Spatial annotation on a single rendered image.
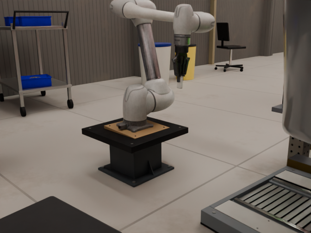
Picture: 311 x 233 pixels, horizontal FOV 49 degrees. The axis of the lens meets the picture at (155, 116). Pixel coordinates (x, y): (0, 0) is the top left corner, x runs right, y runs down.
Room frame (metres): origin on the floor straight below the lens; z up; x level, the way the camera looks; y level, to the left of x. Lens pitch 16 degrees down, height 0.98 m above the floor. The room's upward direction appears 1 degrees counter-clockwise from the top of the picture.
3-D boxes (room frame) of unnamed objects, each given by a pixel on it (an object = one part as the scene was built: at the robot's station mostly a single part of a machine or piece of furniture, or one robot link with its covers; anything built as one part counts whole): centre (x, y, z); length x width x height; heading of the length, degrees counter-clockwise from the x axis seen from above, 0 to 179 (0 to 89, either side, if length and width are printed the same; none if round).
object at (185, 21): (1.88, -0.16, 0.98); 0.13 x 0.11 x 0.16; 132
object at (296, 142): (2.15, -0.97, 0.21); 0.10 x 0.10 x 0.42; 40
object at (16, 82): (4.00, 1.45, 0.54); 1.15 x 0.67 x 1.09; 42
